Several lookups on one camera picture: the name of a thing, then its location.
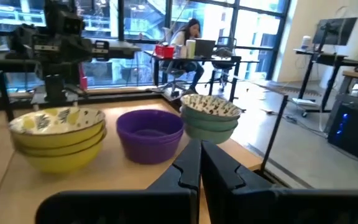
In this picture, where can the person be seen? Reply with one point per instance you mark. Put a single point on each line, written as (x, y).
(179, 39)

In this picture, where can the white desktop device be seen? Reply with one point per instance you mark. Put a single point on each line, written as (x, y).
(306, 43)

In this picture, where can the tall white roll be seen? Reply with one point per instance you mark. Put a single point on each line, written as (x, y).
(190, 48)

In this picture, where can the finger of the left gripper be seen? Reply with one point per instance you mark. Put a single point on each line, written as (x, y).
(123, 46)
(121, 54)

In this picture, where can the small grey can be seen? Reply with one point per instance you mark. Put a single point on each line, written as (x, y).
(178, 51)
(184, 51)

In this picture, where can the red box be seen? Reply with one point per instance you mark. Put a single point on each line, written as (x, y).
(165, 51)

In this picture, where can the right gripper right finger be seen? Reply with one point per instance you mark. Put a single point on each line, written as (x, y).
(259, 208)

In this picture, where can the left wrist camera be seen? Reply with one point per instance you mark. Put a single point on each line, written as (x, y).
(62, 18)

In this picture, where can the black desk with casters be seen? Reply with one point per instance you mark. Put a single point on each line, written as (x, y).
(337, 59)

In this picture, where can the small red object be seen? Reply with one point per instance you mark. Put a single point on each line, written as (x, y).
(83, 82)

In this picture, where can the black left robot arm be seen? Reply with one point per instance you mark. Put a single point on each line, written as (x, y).
(54, 84)

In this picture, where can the thin black frame post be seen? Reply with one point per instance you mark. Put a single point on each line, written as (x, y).
(274, 133)

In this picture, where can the yellow bowl leaf-patterned inside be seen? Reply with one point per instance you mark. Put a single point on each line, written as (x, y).
(64, 152)
(64, 165)
(57, 121)

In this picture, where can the grey laptop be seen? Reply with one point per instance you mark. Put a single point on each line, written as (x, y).
(205, 48)

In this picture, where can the black window frame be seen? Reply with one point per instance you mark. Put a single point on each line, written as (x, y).
(121, 18)

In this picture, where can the black office chair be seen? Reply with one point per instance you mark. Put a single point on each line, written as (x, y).
(221, 54)
(176, 73)

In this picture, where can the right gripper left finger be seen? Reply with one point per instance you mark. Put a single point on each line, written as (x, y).
(154, 207)

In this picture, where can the black computer monitor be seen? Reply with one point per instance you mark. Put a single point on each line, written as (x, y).
(337, 31)

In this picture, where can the black standing desk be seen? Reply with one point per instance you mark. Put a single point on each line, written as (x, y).
(233, 81)

